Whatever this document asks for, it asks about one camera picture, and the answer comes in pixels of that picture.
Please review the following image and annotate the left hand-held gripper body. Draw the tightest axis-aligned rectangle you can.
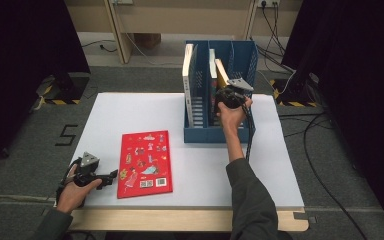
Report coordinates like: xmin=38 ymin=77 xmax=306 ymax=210
xmin=73 ymin=151 xmax=101 ymax=188

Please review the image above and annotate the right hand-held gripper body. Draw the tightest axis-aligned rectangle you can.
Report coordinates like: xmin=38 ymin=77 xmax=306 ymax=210
xmin=215 ymin=77 xmax=255 ymax=111

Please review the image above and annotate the yellow book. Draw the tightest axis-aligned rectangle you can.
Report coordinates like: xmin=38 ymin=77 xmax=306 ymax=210
xmin=213 ymin=58 xmax=232 ymax=90

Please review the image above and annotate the blue illustrated book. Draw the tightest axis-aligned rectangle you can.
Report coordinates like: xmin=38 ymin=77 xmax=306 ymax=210
xmin=208 ymin=48 xmax=220 ymax=127

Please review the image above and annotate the red book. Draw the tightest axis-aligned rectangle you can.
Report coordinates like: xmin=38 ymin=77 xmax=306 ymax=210
xmin=116 ymin=129 xmax=175 ymax=200

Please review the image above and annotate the white book with picture grid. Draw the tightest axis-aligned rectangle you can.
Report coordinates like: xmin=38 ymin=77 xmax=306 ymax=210
xmin=181 ymin=42 xmax=196 ymax=129

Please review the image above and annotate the blue file rack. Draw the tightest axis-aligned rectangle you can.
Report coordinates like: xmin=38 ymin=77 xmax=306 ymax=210
xmin=183 ymin=39 xmax=259 ymax=145

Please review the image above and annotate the person's right hand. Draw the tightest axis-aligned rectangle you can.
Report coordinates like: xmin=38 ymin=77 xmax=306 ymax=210
xmin=216 ymin=97 xmax=254 ymax=135

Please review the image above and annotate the person's left hand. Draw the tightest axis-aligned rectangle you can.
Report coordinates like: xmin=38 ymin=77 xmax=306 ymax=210
xmin=55 ymin=163 xmax=103 ymax=215

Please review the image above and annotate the black stand base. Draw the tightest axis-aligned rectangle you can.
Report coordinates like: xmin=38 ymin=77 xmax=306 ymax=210
xmin=269 ymin=71 xmax=322 ymax=109
xmin=34 ymin=71 xmax=92 ymax=106

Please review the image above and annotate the wooden table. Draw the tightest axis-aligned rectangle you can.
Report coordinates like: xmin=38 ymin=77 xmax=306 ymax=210
xmin=63 ymin=207 xmax=310 ymax=233

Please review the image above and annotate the white table board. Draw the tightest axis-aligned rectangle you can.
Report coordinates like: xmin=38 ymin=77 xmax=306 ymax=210
xmin=74 ymin=92 xmax=305 ymax=211

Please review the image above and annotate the beige wooden desk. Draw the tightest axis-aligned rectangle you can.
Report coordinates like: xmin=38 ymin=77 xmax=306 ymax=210
xmin=64 ymin=0 xmax=303 ymax=65

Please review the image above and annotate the black curtain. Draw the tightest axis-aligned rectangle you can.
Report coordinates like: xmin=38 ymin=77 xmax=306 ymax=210
xmin=0 ymin=0 xmax=92 ymax=176
xmin=280 ymin=0 xmax=384 ymax=233

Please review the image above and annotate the grey tape piece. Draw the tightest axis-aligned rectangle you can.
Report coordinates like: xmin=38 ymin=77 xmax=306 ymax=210
xmin=292 ymin=211 xmax=318 ymax=224

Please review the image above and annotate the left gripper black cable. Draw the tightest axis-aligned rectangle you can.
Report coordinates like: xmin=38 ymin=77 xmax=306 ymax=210
xmin=55 ymin=157 xmax=82 ymax=208

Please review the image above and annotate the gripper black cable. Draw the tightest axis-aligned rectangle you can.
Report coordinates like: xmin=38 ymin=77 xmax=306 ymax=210
xmin=55 ymin=157 xmax=82 ymax=208
xmin=241 ymin=102 xmax=256 ymax=163

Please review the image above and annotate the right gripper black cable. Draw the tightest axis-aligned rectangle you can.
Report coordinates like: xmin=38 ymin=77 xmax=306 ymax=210
xmin=241 ymin=102 xmax=256 ymax=163

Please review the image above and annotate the black floor cable bundle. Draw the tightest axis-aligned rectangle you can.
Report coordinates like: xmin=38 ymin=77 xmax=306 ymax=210
xmin=277 ymin=112 xmax=335 ymax=139

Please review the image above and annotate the black plugged cable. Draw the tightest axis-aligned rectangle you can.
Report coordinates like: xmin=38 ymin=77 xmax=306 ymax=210
xmin=260 ymin=0 xmax=288 ymax=58
xmin=269 ymin=1 xmax=297 ymax=74

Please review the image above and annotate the white wall socket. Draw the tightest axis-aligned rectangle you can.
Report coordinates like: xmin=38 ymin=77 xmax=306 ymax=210
xmin=256 ymin=0 xmax=282 ymax=9

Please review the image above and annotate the long black floor cable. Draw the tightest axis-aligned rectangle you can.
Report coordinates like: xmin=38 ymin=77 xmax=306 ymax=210
xmin=302 ymin=113 xmax=369 ymax=240

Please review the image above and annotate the white floor cable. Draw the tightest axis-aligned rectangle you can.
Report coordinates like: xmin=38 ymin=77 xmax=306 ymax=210
xmin=124 ymin=33 xmax=185 ymax=67

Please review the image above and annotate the short black floor cable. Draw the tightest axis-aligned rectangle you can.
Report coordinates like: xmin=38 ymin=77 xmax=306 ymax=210
xmin=81 ymin=39 xmax=118 ymax=54

